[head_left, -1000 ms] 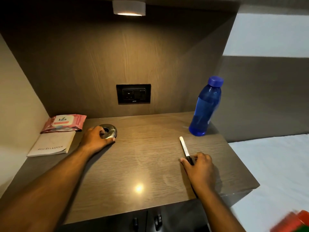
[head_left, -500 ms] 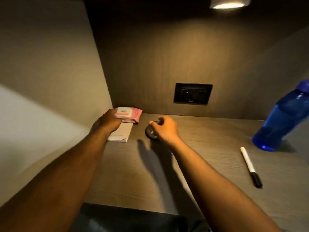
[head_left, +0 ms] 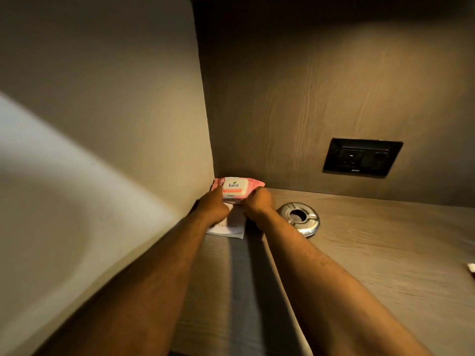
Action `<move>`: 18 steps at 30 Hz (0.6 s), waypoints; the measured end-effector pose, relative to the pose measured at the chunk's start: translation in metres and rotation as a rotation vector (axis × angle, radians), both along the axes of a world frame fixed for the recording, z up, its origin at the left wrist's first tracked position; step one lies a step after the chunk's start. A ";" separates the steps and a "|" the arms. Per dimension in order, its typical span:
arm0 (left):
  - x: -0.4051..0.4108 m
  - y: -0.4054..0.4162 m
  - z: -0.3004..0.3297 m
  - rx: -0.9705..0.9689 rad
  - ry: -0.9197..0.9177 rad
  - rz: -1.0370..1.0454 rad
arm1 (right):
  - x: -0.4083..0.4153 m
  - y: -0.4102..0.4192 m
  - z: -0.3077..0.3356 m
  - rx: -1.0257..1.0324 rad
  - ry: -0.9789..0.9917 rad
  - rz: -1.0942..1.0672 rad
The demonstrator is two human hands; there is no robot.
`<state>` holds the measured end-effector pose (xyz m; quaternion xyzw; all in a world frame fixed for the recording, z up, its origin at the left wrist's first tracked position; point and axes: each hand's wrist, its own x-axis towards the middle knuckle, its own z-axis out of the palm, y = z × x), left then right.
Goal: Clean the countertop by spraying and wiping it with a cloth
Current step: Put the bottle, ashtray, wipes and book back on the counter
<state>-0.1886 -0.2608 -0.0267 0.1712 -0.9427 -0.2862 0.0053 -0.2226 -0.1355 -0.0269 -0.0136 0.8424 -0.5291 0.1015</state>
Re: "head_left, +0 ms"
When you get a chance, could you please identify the person's left hand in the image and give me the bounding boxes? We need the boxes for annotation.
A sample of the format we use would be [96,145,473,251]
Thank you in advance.
[194,187,231,227]

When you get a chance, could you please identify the person's left forearm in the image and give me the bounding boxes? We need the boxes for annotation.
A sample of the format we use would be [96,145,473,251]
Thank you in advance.
[35,212,219,356]

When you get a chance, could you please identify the round silver metal ashtray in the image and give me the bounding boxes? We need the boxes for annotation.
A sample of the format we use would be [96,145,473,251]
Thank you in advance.
[276,202,320,238]

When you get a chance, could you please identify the person's right forearm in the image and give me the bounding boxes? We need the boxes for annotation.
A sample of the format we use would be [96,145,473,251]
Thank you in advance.
[256,211,433,356]

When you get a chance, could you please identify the pink wet wipes packet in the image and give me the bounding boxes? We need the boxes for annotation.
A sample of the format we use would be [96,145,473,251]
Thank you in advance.
[210,177,266,204]

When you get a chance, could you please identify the person's right hand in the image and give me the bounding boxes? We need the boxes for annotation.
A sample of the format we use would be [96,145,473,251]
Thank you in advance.
[242,187,275,224]

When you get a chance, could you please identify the black wall socket plate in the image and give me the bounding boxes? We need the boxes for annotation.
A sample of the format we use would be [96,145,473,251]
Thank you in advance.
[322,137,404,178]

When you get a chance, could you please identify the white paper card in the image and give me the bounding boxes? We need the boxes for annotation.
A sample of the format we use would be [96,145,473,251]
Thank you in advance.
[206,202,247,240]

